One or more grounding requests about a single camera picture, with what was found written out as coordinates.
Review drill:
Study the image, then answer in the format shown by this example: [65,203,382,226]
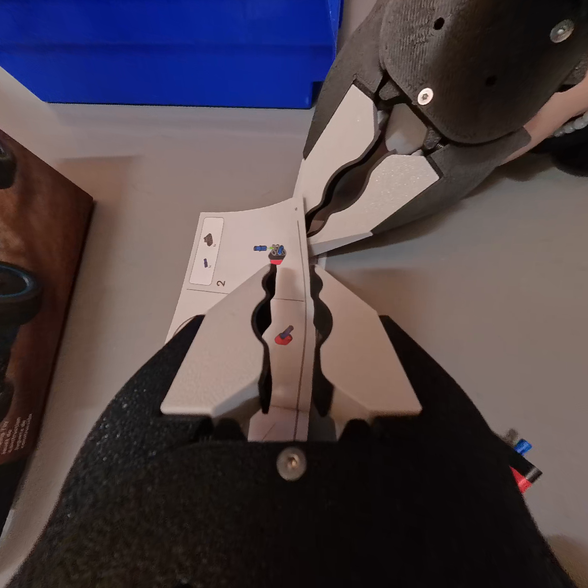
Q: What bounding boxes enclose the red black blue brick assembly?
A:
[503,427,544,496]

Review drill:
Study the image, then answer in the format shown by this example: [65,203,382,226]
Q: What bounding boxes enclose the person's right hand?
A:
[505,80,588,164]

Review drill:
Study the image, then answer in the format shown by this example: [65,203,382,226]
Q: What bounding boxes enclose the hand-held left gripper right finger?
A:
[309,265,423,420]

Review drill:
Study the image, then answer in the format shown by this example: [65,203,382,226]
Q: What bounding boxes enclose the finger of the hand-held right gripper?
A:
[307,126,444,256]
[294,84,383,231]

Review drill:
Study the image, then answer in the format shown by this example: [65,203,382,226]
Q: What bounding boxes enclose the blue plastic bin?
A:
[0,0,343,110]

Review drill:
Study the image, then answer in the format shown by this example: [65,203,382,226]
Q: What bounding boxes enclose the toy buggy set box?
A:
[0,129,96,539]

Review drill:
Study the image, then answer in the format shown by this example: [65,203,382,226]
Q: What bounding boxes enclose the instruction booklet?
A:
[164,197,328,443]

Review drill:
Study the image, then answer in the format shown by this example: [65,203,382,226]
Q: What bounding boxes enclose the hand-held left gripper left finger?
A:
[160,263,279,418]

